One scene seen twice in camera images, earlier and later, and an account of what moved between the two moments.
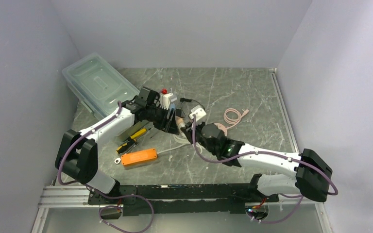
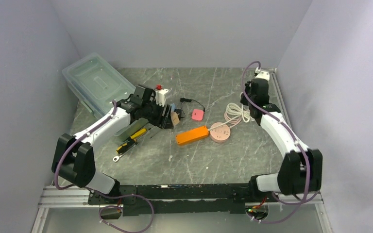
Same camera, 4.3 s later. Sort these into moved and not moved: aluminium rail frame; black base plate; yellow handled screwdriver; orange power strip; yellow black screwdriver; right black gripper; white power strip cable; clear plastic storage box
Moved: white power strip cable; orange power strip; right black gripper
Not moved: clear plastic storage box; aluminium rail frame; yellow handled screwdriver; yellow black screwdriver; black base plate
